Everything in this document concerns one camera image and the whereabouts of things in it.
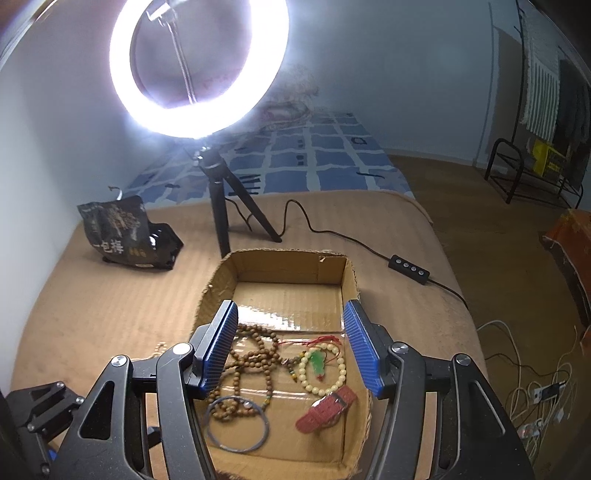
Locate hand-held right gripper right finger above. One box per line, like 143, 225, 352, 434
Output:
342, 299, 536, 480

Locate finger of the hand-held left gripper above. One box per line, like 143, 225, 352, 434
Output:
7, 381, 88, 468

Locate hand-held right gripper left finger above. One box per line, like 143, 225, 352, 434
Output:
69, 299, 239, 480

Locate cream bead bracelet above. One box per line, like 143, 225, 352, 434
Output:
298, 344, 347, 396

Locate brown wooden bead necklace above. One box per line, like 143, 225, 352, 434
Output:
205, 323, 301, 416

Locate green pendant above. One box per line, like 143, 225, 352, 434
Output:
281, 337, 345, 385

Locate red watch strap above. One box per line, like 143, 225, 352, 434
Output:
294, 386, 359, 433

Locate grey bangle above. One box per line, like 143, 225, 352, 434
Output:
205, 395, 270, 452

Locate black tripod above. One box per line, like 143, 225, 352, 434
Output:
194, 145, 283, 258

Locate black printed snack bag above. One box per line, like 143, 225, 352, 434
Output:
76, 195, 184, 271

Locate white power strip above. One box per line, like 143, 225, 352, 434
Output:
531, 381, 573, 403

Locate blue checked bedsheet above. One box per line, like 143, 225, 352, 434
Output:
124, 111, 411, 204

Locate black clothes rack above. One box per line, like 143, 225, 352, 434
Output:
484, 0, 591, 206

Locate orange cardboard box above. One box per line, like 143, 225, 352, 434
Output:
540, 210, 591, 325

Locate folded patterned quilt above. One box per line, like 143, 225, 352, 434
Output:
256, 65, 320, 126

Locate yellow box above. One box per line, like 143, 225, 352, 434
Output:
531, 138, 570, 179

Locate leaning beige panel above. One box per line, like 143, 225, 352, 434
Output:
473, 23, 528, 168

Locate dark hanging clothes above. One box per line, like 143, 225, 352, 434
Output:
554, 59, 591, 190

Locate white striped towel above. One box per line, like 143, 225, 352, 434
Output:
523, 8, 562, 140

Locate black cable with inline controller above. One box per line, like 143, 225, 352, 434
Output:
226, 199, 468, 308

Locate white cables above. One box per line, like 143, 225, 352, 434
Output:
475, 320, 591, 462

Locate white ring light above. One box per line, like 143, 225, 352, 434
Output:
108, 0, 291, 139

